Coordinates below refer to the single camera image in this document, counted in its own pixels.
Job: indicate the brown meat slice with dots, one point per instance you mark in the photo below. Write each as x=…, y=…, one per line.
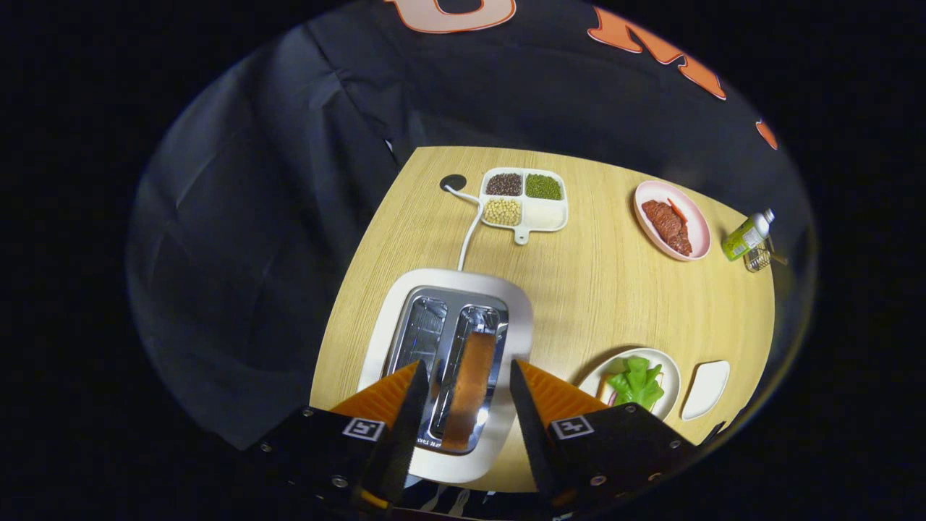
x=657, y=215
x=680, y=242

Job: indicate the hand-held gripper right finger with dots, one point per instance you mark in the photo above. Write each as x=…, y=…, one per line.
x=532, y=434

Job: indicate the heap of green beans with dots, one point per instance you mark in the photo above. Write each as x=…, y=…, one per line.
x=543, y=187

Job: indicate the green lettuce leaf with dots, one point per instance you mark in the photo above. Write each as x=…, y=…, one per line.
x=636, y=383

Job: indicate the pink plate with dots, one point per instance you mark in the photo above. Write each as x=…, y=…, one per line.
x=696, y=217

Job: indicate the white divided dish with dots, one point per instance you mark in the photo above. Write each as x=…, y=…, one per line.
x=548, y=215

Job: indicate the white toaster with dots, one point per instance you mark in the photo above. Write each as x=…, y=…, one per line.
x=463, y=282

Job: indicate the toasted bread slice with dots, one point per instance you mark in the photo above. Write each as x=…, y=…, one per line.
x=470, y=391

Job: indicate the silver and green bottle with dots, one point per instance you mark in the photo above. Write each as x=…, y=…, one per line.
x=741, y=239

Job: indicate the red sausage slice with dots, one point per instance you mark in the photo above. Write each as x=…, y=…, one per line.
x=677, y=210

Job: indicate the heap of brown beans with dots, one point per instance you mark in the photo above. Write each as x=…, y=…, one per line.
x=504, y=184

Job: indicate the heap of yellow beans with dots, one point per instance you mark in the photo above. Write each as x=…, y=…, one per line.
x=502, y=212

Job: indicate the white round plate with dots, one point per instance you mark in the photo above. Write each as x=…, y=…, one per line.
x=670, y=376

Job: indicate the white square plate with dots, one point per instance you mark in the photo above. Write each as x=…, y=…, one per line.
x=705, y=391

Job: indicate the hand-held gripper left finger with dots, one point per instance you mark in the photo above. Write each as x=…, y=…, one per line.
x=409, y=434

